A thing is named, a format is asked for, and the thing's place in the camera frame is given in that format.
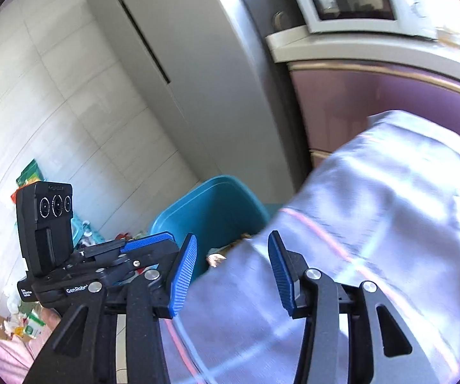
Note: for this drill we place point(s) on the pile of mixed litter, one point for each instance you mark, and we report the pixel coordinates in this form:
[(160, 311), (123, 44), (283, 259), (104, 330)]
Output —
[(9, 320)]

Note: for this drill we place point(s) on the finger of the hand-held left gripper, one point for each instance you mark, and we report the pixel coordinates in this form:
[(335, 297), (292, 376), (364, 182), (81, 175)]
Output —
[(148, 242), (158, 259)]

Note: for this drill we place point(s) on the green and white packet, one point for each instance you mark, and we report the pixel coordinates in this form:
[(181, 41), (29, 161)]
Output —
[(33, 326)]

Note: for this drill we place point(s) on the round wall plug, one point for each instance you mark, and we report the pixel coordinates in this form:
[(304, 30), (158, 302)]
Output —
[(280, 20)]

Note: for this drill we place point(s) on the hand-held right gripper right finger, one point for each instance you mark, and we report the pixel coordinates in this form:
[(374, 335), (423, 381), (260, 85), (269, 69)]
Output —
[(280, 276)]

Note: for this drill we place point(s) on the red snack packet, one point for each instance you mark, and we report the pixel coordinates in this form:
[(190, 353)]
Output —
[(15, 195)]

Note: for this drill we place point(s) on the grey refrigerator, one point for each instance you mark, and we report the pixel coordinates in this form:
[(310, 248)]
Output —
[(198, 68)]

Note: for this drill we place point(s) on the green snack packet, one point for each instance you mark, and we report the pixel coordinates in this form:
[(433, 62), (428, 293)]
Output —
[(31, 172)]

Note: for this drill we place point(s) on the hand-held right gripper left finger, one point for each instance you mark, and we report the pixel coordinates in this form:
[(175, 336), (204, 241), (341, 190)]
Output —
[(182, 276)]

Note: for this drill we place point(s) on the person's left forearm pink sleeve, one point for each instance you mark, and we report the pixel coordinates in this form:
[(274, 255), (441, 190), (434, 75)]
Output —
[(1, 360)]

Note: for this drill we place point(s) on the grey checked cloth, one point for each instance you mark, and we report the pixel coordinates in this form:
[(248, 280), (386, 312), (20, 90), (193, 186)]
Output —
[(354, 228)]

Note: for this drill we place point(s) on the purple kitchen cabinet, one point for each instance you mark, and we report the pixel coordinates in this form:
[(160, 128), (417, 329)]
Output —
[(354, 100)]

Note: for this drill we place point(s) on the teal plastic bin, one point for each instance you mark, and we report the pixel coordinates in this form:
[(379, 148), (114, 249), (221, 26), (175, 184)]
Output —
[(214, 216)]

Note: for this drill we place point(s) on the gold foil snack wrapper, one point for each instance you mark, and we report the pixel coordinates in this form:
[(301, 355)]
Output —
[(218, 258)]

